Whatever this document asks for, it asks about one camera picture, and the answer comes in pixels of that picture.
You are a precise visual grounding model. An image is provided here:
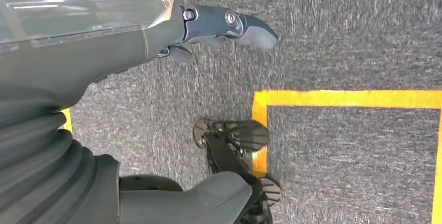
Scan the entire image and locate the yellow floor tape square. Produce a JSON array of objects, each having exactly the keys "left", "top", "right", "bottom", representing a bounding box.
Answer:
[
  {"left": 60, "top": 107, "right": 74, "bottom": 135},
  {"left": 251, "top": 89, "right": 442, "bottom": 224}
]

